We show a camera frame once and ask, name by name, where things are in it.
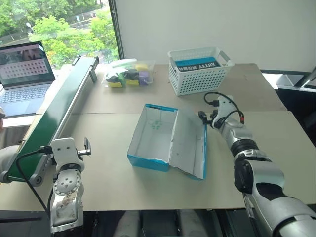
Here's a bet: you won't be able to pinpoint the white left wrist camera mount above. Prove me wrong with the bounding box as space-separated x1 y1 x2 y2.
50 137 86 171

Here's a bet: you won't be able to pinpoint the blue cardboard box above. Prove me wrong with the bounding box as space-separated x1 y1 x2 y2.
126 103 208 181

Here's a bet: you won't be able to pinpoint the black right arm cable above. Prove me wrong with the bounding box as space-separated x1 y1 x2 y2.
204 91 245 124

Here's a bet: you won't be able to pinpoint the blue packet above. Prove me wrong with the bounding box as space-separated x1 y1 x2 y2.
172 57 222 73

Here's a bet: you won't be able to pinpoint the white perforated plastic basket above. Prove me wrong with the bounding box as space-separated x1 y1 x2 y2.
167 47 235 97

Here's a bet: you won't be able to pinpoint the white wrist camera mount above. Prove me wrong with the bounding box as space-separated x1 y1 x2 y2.
211 95 238 129
50 137 86 171

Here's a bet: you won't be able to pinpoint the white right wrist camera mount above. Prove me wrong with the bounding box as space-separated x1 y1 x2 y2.
211 95 238 129

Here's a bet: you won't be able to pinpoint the dark side desk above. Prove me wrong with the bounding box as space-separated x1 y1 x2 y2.
260 66 316 92

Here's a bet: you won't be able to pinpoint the clear plastic sponge container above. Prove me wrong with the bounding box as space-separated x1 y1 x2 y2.
102 58 156 89

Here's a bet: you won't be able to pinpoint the green conveyor belt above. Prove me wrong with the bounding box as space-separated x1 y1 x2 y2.
0 56 100 188

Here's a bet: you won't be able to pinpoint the purple sponge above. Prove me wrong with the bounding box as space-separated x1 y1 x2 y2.
138 71 151 86

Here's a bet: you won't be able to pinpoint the yellow and black sponge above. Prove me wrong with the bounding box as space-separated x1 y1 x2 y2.
106 74 124 88
126 70 140 87

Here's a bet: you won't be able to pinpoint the black window frame post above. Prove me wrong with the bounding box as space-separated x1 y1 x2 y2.
108 0 125 60

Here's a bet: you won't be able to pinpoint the grey laptop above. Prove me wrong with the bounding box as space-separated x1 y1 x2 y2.
0 41 57 118

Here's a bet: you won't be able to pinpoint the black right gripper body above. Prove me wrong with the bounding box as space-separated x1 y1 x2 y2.
206 111 219 130

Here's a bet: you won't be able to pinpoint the green trees outside window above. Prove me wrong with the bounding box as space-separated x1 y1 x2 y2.
0 0 119 68

